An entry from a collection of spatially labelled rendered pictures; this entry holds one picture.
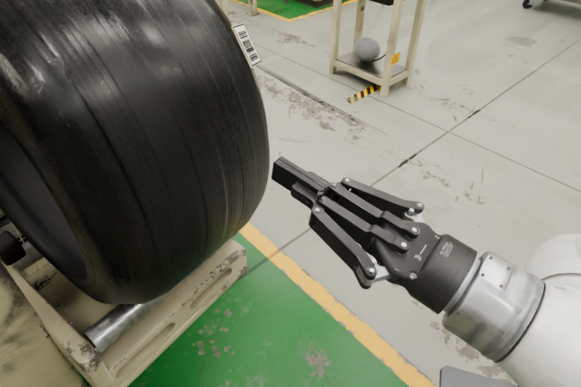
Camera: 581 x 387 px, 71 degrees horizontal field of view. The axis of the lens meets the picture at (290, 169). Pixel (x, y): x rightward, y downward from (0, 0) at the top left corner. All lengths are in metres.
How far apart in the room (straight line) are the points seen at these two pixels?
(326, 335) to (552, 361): 1.42
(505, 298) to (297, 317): 1.46
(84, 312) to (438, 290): 0.75
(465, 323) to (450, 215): 1.95
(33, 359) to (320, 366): 1.12
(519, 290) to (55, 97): 0.47
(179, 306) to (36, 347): 0.24
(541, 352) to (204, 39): 0.48
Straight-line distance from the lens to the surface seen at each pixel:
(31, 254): 0.99
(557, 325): 0.43
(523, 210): 2.57
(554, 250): 0.58
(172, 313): 0.85
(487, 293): 0.42
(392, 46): 3.17
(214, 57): 0.54
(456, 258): 0.43
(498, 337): 0.43
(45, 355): 0.87
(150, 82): 0.49
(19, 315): 0.78
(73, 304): 1.01
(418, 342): 1.85
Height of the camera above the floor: 1.56
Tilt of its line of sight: 39 degrees down
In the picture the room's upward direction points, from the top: straight up
